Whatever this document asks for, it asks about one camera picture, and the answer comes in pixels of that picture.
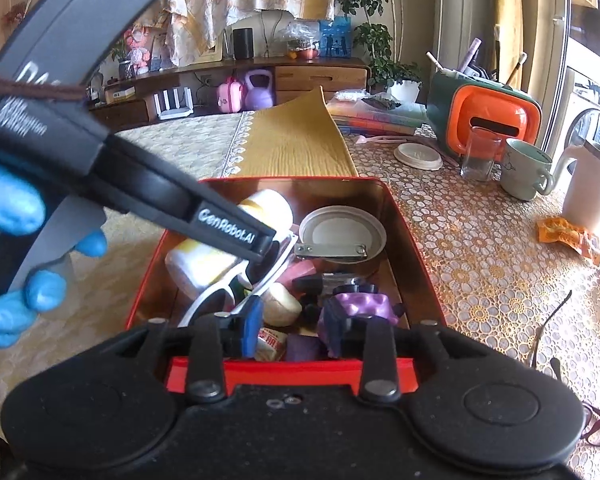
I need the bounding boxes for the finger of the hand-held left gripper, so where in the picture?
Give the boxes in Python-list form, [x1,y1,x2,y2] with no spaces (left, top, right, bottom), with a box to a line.
[167,187,278,266]

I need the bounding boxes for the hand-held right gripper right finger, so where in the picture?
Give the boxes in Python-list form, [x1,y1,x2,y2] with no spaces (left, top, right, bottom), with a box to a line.
[322,300,463,403]

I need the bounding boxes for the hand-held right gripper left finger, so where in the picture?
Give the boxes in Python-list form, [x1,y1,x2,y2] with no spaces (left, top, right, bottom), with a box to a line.
[125,297,263,403]

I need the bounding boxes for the red packet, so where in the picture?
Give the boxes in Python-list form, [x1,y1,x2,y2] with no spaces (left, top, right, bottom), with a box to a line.
[255,327,287,362]

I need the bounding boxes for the beige ball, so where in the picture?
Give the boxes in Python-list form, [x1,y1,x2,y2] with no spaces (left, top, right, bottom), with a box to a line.
[262,282,303,328]

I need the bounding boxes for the purple block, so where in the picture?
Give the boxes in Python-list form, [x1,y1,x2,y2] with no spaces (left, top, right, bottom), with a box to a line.
[285,332,326,362]

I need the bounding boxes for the purple bumpy toy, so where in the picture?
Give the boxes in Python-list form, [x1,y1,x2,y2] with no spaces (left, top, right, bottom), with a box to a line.
[317,282,406,356]

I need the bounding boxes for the white bottle yellow label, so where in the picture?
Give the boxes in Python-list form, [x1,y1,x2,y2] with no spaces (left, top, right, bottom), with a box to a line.
[164,189,295,298]

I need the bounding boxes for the white sunglasses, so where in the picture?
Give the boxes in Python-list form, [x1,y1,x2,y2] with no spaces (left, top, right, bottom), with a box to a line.
[177,232,301,328]

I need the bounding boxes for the red tin box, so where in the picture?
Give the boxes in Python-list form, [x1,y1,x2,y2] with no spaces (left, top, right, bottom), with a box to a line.
[125,176,447,396]

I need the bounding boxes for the round metal tin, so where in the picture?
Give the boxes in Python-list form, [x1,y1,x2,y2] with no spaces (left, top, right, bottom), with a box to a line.
[298,206,388,266]

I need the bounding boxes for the person's left hand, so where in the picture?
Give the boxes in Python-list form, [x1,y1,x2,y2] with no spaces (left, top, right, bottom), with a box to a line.
[0,162,108,348]

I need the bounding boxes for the potted grass plant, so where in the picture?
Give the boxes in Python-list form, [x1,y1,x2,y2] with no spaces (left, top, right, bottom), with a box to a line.
[110,42,136,81]

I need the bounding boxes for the pink doll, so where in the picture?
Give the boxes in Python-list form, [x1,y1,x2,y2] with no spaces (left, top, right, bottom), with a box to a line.
[125,27,153,76]

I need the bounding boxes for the cardboard box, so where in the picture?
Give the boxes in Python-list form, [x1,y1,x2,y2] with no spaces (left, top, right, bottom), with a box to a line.
[104,85,136,103]

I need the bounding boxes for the cream quilted table mat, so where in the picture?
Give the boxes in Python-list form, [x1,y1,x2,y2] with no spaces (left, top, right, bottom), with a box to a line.
[0,110,253,391]

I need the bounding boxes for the yellow wood-grain mat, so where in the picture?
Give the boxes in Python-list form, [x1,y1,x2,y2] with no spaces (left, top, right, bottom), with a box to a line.
[234,85,362,180]

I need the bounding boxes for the white router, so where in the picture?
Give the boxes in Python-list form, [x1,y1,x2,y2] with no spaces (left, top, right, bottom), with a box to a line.
[156,86,196,121]

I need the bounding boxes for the pink toy case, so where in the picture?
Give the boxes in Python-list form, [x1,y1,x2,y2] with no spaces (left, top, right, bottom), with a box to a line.
[216,76,247,113]

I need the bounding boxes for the purple kettlebell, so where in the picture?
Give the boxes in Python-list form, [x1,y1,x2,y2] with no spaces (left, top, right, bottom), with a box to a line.
[243,69,277,110]

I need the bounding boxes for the black speaker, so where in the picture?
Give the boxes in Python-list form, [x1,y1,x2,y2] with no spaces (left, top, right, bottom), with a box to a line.
[231,27,256,61]

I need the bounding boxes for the wooden TV cabinet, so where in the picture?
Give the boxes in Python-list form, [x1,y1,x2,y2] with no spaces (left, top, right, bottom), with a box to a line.
[87,55,372,128]

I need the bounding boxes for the pink plastic utensil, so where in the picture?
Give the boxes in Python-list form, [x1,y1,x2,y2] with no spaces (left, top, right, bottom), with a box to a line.
[355,132,418,147]

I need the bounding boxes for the stack of books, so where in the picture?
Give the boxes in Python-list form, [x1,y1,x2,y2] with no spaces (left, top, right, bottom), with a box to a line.
[325,91,431,136]

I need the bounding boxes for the white round lid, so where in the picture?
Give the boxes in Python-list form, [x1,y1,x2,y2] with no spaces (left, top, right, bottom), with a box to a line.
[394,142,443,171]

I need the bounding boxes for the clear bag dark contents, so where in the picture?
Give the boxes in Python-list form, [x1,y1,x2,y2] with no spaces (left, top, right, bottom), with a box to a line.
[360,96,403,111]

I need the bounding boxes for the plastic bag with fruit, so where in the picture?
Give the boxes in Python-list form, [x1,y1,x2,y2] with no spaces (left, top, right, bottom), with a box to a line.
[282,20,322,60]

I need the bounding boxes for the clear drinking glass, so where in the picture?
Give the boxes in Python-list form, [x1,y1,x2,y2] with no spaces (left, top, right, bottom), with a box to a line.
[460,126,503,183]

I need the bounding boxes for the pale green mug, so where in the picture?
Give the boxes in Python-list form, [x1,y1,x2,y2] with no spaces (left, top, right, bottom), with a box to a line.
[500,138,556,202]

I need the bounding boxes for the orange snack wrapper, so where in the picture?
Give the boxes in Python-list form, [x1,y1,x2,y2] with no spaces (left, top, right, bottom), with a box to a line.
[536,216,600,267]

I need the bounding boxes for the eyeglasses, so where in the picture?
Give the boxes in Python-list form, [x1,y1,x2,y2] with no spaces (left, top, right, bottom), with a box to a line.
[527,290,600,448]

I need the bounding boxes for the green orange storage box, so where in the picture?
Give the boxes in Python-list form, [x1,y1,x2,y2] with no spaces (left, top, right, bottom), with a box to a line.
[426,70,543,158]

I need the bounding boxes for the white jug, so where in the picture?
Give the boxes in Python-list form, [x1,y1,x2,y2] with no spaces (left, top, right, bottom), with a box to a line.
[550,139,600,233]

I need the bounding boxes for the purple paper roll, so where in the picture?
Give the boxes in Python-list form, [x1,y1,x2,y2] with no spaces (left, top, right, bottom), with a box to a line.
[457,37,483,75]

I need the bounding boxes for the standing air conditioner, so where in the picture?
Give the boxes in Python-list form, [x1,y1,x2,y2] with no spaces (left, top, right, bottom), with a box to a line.
[432,0,496,86]

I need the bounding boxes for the white washing machine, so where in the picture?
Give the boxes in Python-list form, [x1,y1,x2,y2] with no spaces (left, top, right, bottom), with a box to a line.
[555,65,600,161]

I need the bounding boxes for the yellow curtain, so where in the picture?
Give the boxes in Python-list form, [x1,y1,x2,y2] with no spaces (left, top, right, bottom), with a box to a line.
[492,0,526,81]

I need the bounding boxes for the brown cord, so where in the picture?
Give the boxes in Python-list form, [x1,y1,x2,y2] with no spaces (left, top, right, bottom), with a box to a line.
[0,77,87,102]

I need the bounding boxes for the wooden handled brush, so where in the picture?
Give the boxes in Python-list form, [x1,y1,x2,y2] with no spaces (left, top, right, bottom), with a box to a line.
[504,52,528,87]

